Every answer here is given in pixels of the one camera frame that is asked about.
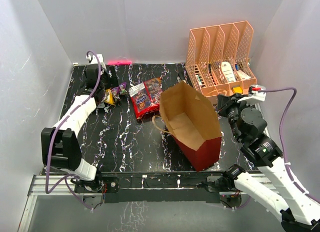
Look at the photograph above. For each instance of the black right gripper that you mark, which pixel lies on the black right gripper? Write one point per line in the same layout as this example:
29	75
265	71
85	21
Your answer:
225	102

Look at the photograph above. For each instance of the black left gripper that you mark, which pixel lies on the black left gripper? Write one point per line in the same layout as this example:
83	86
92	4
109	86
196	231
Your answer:
112	82

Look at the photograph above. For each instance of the brown M&M's packet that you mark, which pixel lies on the brown M&M's packet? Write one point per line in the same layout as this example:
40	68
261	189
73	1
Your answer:
116	94

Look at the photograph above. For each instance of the yellow snack packet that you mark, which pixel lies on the yellow snack packet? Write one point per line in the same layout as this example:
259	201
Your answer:
109	98

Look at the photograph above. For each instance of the red brown paper bag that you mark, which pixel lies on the red brown paper bag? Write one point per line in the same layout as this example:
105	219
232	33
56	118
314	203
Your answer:
192	121

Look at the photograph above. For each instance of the red snack packet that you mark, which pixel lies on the red snack packet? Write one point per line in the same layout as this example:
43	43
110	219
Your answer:
145	97

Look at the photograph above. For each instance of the purple M&M's packet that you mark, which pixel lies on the purple M&M's packet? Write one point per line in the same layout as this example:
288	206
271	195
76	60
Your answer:
123	89

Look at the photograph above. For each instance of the small purple candy packet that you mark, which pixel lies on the small purple candy packet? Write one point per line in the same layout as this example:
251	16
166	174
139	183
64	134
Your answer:
101	97

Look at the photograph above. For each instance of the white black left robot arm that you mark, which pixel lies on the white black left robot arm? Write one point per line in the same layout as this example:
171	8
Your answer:
59	144

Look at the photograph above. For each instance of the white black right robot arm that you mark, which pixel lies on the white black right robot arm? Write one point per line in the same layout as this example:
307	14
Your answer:
289	203

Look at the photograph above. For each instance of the green white tube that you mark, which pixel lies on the green white tube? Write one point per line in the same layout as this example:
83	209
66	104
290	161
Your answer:
199	79

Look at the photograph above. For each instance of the peach plastic file organizer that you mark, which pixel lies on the peach plastic file organizer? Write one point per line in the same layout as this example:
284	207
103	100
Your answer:
208	47

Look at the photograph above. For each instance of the beige black stapler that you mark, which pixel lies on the beige black stapler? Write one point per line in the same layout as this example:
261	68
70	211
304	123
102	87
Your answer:
181	77

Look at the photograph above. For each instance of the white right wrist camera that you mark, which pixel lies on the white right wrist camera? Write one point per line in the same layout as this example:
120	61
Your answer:
256	95

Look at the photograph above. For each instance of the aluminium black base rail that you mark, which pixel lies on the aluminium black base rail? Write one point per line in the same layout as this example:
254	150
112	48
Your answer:
118	187

